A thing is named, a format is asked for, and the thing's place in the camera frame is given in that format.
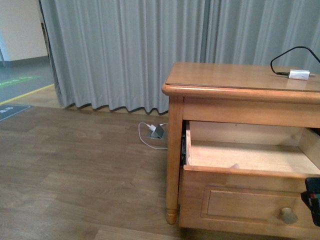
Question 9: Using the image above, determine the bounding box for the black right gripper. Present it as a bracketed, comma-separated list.
[300, 177, 320, 226]

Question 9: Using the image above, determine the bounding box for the round wooden drawer knob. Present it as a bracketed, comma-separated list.
[280, 207, 298, 225]

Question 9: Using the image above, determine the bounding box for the wooden drawer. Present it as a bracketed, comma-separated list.
[179, 121, 320, 240]

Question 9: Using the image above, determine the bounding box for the pink marker with white cap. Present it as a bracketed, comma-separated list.
[230, 163, 240, 169]

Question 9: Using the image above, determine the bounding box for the white power adapter on nightstand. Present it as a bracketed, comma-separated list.
[288, 69, 316, 81]

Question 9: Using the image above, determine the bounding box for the wooden nightstand cabinet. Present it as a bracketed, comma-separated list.
[162, 62, 320, 225]

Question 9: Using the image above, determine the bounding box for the silver floor power socket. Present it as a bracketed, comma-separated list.
[147, 124, 165, 140]

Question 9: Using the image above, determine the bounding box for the white charger plug on floor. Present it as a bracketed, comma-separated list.
[148, 124, 157, 132]

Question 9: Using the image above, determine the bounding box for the grey curtain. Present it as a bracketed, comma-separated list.
[39, 0, 320, 113]

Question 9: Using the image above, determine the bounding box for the dark floor sign sticker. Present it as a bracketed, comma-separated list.
[0, 104, 31, 121]

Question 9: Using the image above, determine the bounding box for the black cable on nightstand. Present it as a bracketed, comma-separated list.
[270, 46, 320, 77]

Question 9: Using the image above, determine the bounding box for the white cable on floor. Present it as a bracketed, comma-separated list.
[138, 121, 168, 150]

